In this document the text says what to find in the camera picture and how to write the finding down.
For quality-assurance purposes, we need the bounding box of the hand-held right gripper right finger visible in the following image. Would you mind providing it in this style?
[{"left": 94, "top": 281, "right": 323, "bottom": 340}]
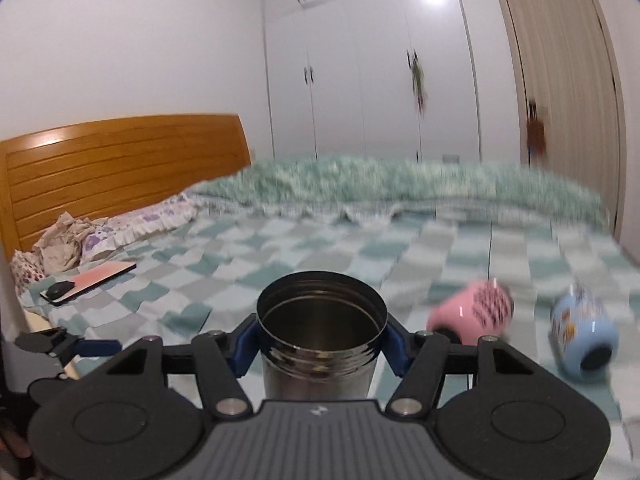
[{"left": 384, "top": 316, "right": 537, "bottom": 421}]

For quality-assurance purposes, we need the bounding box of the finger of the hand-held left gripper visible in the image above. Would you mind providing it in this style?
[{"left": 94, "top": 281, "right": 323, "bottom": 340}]
[{"left": 14, "top": 326, "right": 122, "bottom": 370}]

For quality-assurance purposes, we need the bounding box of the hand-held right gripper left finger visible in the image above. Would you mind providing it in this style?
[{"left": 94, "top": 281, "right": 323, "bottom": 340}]
[{"left": 106, "top": 316, "right": 261, "bottom": 419}]

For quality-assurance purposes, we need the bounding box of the stainless steel cup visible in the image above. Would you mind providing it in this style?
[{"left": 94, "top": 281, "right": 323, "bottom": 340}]
[{"left": 256, "top": 270, "right": 389, "bottom": 402}]

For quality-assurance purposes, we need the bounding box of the pink cup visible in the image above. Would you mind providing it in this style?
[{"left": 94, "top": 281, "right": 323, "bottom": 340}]
[{"left": 427, "top": 280, "right": 516, "bottom": 347}]

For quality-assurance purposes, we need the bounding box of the light blue cup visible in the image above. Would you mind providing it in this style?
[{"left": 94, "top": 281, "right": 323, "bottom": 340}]
[{"left": 549, "top": 284, "right": 620, "bottom": 385}]

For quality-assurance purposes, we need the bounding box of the pink tablet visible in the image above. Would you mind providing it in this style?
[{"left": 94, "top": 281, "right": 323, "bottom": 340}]
[{"left": 40, "top": 260, "right": 138, "bottom": 307}]

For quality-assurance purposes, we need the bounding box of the checkered bed sheet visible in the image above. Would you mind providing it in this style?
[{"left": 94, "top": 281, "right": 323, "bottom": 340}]
[{"left": 19, "top": 205, "right": 640, "bottom": 461}]

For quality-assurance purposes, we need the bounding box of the crumpled beige cloth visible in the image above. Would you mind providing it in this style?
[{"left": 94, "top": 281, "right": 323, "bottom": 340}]
[{"left": 34, "top": 212, "right": 110, "bottom": 277}]

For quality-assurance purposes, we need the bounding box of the purple floral pillow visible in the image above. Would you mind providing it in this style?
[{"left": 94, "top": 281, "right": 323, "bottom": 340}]
[{"left": 11, "top": 192, "right": 201, "bottom": 286}]

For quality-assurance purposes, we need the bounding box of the green patterned quilt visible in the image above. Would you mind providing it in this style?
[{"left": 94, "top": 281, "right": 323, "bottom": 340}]
[{"left": 184, "top": 154, "right": 611, "bottom": 233}]

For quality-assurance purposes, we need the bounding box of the wooden headboard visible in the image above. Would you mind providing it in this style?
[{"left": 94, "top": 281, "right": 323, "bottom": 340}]
[{"left": 0, "top": 113, "right": 252, "bottom": 281}]

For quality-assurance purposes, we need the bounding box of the red hanging ornament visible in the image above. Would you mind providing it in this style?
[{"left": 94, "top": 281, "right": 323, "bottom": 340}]
[{"left": 525, "top": 100, "right": 548, "bottom": 163}]

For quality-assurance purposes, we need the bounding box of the green hanging ornament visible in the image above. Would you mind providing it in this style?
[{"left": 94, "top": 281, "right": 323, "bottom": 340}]
[{"left": 407, "top": 50, "right": 430, "bottom": 113}]

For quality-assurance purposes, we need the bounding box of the white wardrobe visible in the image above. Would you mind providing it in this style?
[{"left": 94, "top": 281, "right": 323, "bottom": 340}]
[{"left": 259, "top": 0, "right": 483, "bottom": 163}]

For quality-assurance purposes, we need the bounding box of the beige door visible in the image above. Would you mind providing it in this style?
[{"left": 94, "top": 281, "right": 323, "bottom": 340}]
[{"left": 492, "top": 0, "right": 628, "bottom": 246}]

